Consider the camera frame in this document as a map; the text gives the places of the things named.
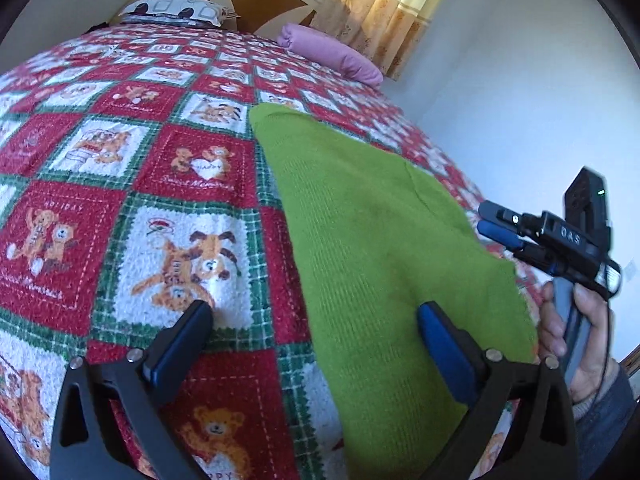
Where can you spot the green knitted sweater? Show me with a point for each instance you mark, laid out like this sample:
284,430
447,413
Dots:
370,240

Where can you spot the red checked printed blanket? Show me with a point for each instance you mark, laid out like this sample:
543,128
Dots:
150,170

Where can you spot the white patterned pillow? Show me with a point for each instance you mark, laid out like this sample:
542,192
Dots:
175,10

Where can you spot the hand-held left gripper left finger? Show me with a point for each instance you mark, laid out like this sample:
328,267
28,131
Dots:
185,340

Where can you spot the long yellow patterned curtain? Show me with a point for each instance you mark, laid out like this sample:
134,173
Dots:
390,5

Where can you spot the pink pillow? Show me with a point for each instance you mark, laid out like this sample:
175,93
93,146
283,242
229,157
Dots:
335,52

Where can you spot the person's right hand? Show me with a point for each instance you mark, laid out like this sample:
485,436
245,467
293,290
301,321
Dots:
597,340

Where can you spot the person's right forearm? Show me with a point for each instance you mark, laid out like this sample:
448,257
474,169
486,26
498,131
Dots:
605,430

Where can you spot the cream and brown headboard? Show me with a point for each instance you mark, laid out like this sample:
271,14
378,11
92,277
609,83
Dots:
260,0

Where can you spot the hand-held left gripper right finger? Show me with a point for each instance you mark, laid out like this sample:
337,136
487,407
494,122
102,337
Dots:
445,345

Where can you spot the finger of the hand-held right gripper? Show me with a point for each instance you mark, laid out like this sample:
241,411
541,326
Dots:
497,235
500,215

